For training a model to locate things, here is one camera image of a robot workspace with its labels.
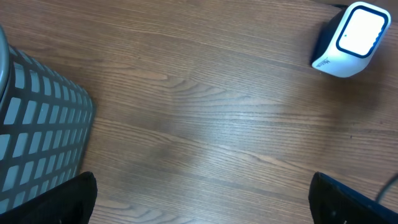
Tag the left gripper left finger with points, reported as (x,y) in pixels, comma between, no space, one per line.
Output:
(70,202)

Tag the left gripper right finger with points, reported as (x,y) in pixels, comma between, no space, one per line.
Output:
(333,202)

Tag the white barcode scanner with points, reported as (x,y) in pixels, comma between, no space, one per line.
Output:
(349,40)

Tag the grey plastic basket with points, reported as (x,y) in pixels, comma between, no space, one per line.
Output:
(46,121)

